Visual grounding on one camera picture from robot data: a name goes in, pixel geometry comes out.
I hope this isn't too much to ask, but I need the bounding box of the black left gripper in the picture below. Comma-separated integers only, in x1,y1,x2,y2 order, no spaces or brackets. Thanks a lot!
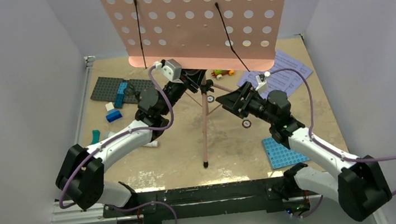
154,60,214,117

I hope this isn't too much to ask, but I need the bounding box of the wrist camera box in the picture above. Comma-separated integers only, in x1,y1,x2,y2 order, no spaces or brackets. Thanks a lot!
255,71,271,94
154,59,183,83

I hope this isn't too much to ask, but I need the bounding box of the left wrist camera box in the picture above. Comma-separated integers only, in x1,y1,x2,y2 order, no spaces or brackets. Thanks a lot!
154,59,183,83

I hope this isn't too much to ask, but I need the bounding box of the orange black poker chip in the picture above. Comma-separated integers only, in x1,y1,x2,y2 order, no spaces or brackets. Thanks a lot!
242,119,252,128

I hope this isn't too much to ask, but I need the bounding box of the colourful brick toy car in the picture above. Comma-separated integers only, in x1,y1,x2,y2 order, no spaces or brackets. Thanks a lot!
211,69,235,80

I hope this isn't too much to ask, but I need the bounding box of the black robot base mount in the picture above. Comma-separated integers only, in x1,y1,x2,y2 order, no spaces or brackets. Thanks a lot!
103,176,319,224

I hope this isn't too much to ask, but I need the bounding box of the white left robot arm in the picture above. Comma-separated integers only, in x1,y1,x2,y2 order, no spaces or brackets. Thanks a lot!
55,69,205,216

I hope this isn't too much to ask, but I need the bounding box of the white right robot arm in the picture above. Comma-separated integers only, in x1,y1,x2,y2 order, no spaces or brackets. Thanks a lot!
216,82,393,222

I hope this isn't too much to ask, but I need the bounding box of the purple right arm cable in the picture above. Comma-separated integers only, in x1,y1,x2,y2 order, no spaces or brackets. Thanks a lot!
268,55,396,211

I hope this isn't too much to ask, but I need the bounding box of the blue and white brick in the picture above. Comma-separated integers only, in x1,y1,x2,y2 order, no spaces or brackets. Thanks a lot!
105,102,122,123

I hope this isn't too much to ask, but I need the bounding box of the dark grey building baseplate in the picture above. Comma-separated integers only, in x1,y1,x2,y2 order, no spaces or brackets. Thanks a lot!
91,76,153,102

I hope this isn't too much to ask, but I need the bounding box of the teal arch block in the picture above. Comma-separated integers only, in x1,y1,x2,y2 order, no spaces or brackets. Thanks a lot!
91,129,101,144

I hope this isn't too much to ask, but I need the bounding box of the light blue building baseplate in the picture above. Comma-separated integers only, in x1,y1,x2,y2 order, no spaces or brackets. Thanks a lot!
262,137,309,170

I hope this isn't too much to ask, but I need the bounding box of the pink music stand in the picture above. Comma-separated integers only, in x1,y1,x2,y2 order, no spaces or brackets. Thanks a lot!
95,0,313,179

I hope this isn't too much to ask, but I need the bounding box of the white microphone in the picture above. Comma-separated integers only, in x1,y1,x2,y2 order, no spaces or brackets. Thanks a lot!
105,132,159,148

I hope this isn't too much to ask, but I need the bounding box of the blue brick column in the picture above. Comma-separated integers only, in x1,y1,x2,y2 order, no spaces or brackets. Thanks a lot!
114,81,128,109

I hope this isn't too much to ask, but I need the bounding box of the blue poker chip far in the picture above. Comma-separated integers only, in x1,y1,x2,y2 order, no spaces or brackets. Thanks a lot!
207,95,215,103

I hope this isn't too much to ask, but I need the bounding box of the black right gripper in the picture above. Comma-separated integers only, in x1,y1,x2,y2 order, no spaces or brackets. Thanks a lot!
214,79,276,131

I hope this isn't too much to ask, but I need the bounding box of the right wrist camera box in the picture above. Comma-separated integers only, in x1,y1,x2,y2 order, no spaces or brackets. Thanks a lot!
255,71,271,94

